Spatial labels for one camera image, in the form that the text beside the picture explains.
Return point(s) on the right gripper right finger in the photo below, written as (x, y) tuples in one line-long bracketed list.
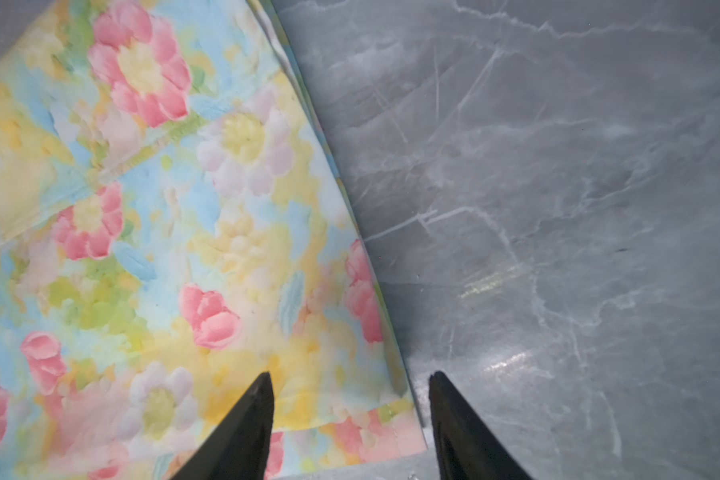
[(465, 447)]

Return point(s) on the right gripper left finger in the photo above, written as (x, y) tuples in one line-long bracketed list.
[(239, 446)]

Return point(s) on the pastel floral skirt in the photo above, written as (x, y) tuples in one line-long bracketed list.
[(172, 224)]

